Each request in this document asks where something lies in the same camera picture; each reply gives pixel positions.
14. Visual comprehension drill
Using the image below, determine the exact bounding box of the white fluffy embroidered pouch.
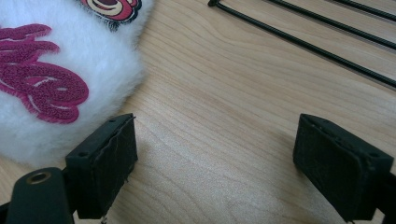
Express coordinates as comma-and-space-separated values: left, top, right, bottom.
0, 0, 156, 166

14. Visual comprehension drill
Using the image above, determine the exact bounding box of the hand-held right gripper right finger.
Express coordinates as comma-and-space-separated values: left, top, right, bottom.
292, 113, 395, 223

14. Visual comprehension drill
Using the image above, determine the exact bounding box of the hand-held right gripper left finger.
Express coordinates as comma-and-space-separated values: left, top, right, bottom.
64, 113, 139, 220

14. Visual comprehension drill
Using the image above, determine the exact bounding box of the black wire rack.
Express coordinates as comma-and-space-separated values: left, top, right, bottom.
207, 0, 396, 90

